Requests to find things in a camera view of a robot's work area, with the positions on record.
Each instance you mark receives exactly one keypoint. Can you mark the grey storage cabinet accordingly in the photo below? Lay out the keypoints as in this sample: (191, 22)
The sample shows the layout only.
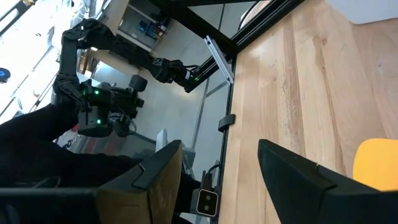
(136, 25)

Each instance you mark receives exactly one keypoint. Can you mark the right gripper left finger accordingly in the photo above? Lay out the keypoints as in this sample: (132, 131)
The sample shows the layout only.
(140, 199)

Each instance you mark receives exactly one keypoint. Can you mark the grey table-level camera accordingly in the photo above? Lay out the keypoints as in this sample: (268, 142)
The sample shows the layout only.
(205, 202)

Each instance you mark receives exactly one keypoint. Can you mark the blue round object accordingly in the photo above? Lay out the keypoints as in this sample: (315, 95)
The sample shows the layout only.
(3, 74)

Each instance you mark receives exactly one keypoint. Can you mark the black frame clip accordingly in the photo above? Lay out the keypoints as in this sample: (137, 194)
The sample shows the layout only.
(227, 121)

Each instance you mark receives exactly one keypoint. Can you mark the large white plastic bin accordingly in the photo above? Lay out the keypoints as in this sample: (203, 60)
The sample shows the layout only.
(367, 9)

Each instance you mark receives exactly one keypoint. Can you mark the silver aluminium bracket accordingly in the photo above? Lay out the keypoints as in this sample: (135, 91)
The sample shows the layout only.
(219, 59)

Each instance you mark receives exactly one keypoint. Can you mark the yellow silicone spatula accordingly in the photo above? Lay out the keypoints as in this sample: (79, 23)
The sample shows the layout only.
(377, 163)

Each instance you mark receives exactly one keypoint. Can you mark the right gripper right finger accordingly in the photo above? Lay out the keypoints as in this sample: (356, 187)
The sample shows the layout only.
(311, 199)

